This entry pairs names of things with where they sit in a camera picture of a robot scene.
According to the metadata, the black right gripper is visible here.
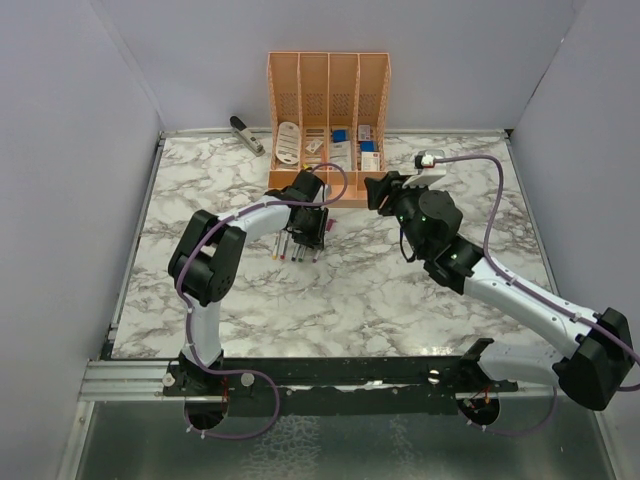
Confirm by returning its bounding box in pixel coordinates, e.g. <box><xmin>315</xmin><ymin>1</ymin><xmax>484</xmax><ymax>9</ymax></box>
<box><xmin>366</xmin><ymin>171</ymin><xmax>430</xmax><ymax>257</ymax></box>

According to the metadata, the green white pen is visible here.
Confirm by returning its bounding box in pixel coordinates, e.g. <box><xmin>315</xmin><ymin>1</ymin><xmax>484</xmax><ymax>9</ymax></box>
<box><xmin>297</xmin><ymin>246</ymin><xmax>308</xmax><ymax>262</ymax></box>

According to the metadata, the blue white pen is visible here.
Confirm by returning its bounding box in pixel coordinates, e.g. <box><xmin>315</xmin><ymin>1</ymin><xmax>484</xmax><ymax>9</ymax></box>
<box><xmin>291</xmin><ymin>244</ymin><xmax>302</xmax><ymax>262</ymax></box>

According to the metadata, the red white pen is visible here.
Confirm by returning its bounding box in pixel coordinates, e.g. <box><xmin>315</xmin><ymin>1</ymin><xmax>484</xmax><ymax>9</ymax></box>
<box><xmin>278</xmin><ymin>230</ymin><xmax>290</xmax><ymax>260</ymax></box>

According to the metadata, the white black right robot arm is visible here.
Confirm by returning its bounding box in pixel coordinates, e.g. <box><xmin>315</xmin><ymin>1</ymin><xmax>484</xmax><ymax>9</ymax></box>
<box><xmin>364</xmin><ymin>171</ymin><xmax>633</xmax><ymax>411</ymax></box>

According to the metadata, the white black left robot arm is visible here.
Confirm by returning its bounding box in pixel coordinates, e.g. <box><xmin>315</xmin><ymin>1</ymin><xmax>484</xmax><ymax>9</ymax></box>
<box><xmin>168</xmin><ymin>171</ymin><xmax>329</xmax><ymax>395</ymax></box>

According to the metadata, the white red labelled box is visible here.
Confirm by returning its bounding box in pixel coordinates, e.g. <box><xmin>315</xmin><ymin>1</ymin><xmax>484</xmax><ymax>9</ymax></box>
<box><xmin>360</xmin><ymin>151</ymin><xmax>382</xmax><ymax>172</ymax></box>

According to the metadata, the blue small box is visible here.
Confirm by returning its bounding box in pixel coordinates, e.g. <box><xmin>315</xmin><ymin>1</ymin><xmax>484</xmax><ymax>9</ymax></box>
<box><xmin>331</xmin><ymin>128</ymin><xmax>349</xmax><ymax>143</ymax></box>

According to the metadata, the white oval label card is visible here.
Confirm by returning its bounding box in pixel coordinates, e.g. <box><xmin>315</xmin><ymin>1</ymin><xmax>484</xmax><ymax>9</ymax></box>
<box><xmin>274</xmin><ymin>121</ymin><xmax>301</xmax><ymax>165</ymax></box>

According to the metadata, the peach plastic desk organizer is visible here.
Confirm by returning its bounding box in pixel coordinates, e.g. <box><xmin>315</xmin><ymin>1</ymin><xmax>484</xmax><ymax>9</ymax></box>
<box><xmin>267</xmin><ymin>51</ymin><xmax>391</xmax><ymax>208</ymax></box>

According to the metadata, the grey black stapler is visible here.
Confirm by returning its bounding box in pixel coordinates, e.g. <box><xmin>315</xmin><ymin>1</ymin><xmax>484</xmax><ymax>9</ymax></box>
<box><xmin>229</xmin><ymin>115</ymin><xmax>265</xmax><ymax>156</ymax></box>

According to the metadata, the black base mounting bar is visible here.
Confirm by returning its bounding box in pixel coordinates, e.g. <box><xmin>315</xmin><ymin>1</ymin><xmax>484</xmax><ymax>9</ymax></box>
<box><xmin>163</xmin><ymin>339</ymin><xmax>518</xmax><ymax>417</ymax></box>

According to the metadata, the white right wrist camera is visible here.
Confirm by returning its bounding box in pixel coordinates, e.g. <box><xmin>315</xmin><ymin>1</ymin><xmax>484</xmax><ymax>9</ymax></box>
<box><xmin>402</xmin><ymin>149</ymin><xmax>447</xmax><ymax>188</ymax></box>

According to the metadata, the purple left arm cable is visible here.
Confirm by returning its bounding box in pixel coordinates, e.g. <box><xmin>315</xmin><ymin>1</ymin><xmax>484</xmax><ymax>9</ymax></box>
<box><xmin>175</xmin><ymin>162</ymin><xmax>350</xmax><ymax>441</ymax></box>

